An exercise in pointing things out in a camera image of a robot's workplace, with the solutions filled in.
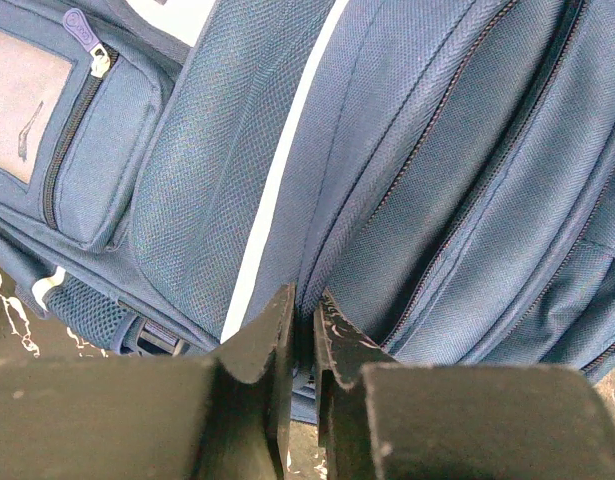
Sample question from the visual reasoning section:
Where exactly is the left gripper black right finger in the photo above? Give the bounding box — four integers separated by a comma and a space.
314, 294, 615, 479

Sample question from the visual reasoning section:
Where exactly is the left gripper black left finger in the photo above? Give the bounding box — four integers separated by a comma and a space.
0, 285, 295, 479

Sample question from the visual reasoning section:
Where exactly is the navy blue student backpack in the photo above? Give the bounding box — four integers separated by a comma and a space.
0, 1, 615, 423

